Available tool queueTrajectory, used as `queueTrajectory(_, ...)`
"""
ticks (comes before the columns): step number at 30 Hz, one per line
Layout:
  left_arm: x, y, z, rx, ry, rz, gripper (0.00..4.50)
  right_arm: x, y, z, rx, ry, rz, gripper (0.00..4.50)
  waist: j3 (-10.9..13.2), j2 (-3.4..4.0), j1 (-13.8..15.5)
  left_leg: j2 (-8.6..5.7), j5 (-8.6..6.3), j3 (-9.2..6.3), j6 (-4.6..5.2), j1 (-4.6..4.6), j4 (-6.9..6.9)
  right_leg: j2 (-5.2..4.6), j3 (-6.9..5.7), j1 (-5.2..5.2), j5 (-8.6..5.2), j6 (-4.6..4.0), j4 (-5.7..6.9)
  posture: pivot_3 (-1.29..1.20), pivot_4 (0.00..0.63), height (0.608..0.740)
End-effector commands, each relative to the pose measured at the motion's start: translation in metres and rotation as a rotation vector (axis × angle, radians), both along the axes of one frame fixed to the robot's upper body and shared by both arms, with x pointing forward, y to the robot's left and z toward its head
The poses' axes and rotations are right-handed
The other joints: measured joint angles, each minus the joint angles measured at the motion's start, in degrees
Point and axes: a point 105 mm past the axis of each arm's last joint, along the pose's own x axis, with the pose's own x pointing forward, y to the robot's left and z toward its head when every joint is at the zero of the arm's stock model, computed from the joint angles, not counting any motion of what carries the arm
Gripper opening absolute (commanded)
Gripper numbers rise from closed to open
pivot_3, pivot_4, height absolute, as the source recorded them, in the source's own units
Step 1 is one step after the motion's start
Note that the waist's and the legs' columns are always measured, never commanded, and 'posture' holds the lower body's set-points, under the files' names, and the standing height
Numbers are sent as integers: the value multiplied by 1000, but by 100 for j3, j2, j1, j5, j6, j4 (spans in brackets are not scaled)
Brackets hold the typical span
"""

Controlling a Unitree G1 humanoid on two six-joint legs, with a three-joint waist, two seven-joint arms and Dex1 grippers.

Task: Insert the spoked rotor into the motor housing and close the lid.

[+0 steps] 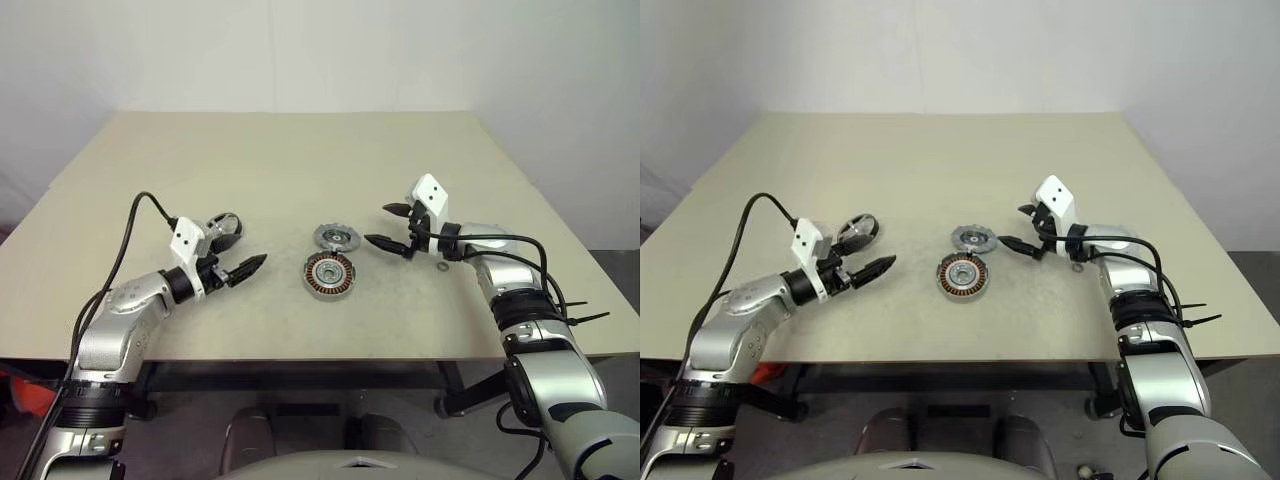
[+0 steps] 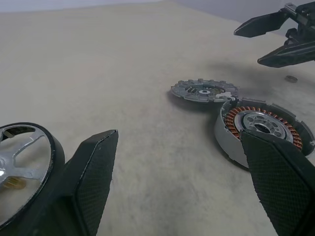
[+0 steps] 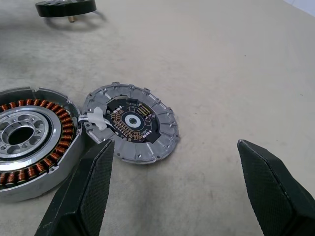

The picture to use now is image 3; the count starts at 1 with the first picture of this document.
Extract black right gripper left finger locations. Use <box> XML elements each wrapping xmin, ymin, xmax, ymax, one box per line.
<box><xmin>34</xmin><ymin>139</ymin><xmax>115</xmax><ymax>236</ymax></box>

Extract black round rotor disc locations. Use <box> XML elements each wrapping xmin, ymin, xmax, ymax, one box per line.
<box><xmin>34</xmin><ymin>0</ymin><xmax>96</xmax><ymax>24</ymax></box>

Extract silver motor stator copper coils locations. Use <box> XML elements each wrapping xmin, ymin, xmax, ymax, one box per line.
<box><xmin>0</xmin><ymin>86</ymin><xmax>86</xmax><ymax>204</ymax></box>

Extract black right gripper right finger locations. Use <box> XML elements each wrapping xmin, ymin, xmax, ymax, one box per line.
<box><xmin>237</xmin><ymin>139</ymin><xmax>315</xmax><ymax>236</ymax></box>

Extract grey motor rotor cap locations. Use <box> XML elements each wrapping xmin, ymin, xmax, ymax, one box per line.
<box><xmin>80</xmin><ymin>82</ymin><xmax>181</xmax><ymax>166</ymax></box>

